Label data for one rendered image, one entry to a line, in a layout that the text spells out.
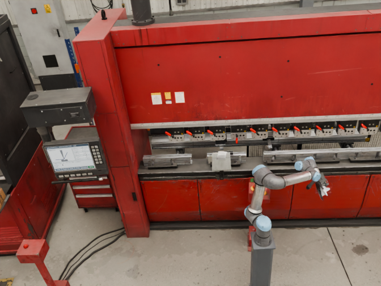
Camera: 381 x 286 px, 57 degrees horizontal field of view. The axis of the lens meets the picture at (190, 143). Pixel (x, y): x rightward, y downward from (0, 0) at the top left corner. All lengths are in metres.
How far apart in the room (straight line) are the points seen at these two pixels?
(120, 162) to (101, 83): 0.83
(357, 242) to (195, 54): 2.61
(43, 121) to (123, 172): 0.97
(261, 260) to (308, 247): 1.04
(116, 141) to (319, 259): 2.36
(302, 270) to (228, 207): 0.96
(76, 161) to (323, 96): 2.19
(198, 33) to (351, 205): 2.39
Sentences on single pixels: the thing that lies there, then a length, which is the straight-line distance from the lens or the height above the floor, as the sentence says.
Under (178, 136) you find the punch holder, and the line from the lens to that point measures 3.40.
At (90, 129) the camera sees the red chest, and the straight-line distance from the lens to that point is 4.28.
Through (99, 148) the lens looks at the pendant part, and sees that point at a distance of 2.95.
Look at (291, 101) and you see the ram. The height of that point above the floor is 1.57.
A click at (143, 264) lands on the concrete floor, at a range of 3.96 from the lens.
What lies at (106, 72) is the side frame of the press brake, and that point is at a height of 2.03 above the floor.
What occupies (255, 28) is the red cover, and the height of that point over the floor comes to 2.24.
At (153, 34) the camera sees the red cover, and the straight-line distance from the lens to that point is 2.95.
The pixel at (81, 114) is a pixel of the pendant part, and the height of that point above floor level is 1.84.
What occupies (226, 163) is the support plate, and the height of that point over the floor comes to 1.00.
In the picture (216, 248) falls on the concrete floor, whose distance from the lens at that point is 3.98.
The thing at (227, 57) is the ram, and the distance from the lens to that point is 3.01.
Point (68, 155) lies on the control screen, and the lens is 3.05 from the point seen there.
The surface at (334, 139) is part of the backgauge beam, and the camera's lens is 3.97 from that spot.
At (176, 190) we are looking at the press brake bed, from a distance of 3.72.
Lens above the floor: 3.17
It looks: 36 degrees down
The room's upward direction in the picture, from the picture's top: 6 degrees counter-clockwise
